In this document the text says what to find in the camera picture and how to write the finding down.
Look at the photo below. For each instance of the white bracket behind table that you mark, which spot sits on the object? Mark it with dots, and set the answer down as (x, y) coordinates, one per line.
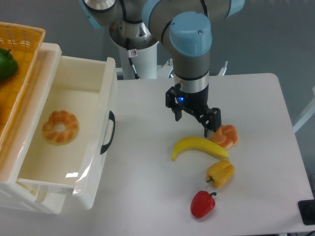
(223, 69)

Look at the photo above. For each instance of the white drawer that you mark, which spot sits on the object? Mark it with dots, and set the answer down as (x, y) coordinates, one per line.
(88, 89)

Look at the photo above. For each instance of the red bell pepper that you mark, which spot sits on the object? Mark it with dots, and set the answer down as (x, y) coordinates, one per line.
(202, 203)

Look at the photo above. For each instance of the white frame bar right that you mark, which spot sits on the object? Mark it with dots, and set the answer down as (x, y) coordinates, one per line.
(305, 114)

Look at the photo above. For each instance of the yellow bell pepper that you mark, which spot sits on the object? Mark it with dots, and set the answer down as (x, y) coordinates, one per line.
(220, 173)

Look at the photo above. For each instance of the orange woven basket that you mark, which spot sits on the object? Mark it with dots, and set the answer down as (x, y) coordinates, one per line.
(23, 43)

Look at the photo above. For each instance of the green bell pepper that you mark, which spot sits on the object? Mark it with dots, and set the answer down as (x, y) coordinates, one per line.
(8, 65)

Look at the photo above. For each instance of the braided ring bread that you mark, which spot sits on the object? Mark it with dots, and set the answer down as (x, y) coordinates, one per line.
(61, 128)

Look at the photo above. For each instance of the black device at table edge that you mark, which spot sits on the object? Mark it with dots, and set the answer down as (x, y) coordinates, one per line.
(307, 211)

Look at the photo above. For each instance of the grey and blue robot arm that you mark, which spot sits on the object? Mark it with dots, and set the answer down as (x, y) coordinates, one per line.
(183, 28)

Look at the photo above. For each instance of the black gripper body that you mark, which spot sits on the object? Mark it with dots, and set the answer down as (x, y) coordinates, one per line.
(194, 104)

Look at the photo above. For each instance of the yellow banana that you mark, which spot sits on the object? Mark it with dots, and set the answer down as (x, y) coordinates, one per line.
(201, 144)

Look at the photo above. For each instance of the orange knot bread roll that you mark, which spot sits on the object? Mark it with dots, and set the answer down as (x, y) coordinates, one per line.
(226, 136)

